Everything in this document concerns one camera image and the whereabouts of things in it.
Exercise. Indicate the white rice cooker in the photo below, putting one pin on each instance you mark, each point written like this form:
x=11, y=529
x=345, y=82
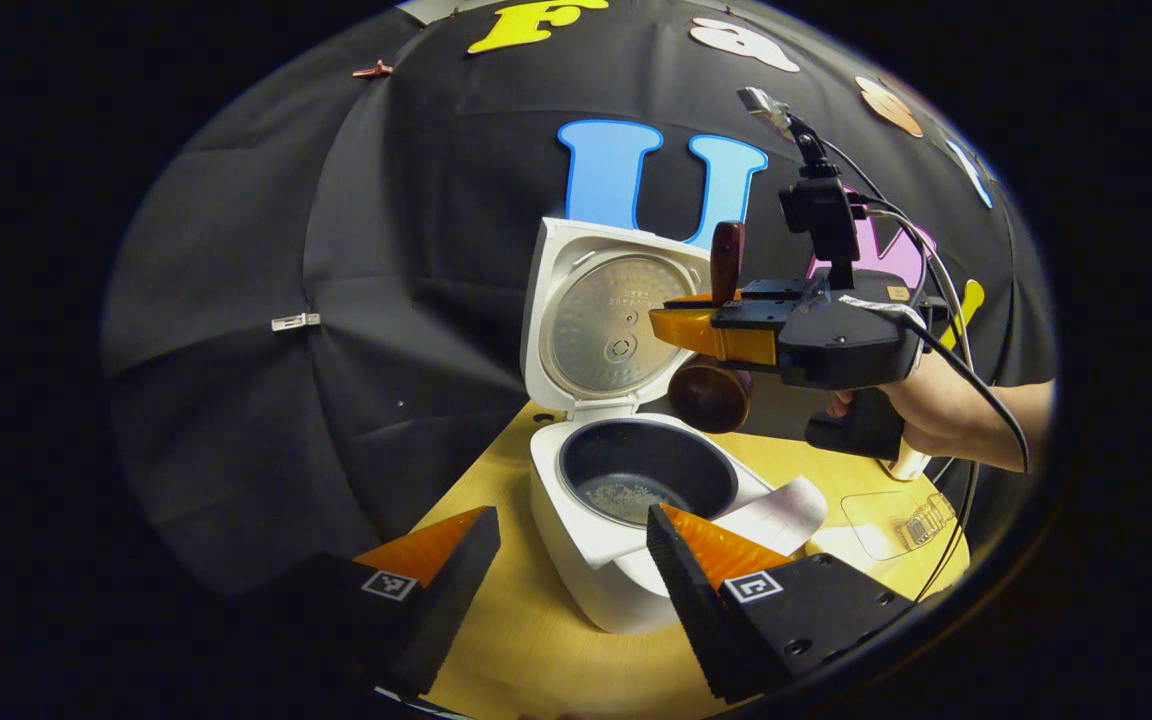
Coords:
x=576, y=520

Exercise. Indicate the white rice grains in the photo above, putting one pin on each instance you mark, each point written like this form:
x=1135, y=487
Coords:
x=631, y=497

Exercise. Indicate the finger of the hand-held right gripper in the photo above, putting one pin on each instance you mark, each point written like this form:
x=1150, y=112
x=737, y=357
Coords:
x=726, y=335
x=688, y=300

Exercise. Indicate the black backdrop cloth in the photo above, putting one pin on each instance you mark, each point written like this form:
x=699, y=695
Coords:
x=286, y=400

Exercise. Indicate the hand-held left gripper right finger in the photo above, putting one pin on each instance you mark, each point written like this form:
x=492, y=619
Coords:
x=696, y=610

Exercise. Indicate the white toaster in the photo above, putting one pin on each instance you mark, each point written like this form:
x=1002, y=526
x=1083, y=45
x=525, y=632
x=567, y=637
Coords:
x=904, y=467

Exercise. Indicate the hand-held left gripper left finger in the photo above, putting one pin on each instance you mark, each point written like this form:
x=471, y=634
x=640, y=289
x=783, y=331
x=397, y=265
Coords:
x=441, y=610

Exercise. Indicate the red backdrop clip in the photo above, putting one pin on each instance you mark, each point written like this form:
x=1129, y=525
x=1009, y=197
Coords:
x=373, y=70

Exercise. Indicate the brown wooden spoon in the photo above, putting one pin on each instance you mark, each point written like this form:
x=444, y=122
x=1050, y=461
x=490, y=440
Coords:
x=708, y=395

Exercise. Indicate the white backdrop clip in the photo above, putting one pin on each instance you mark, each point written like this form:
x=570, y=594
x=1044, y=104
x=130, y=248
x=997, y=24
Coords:
x=294, y=322

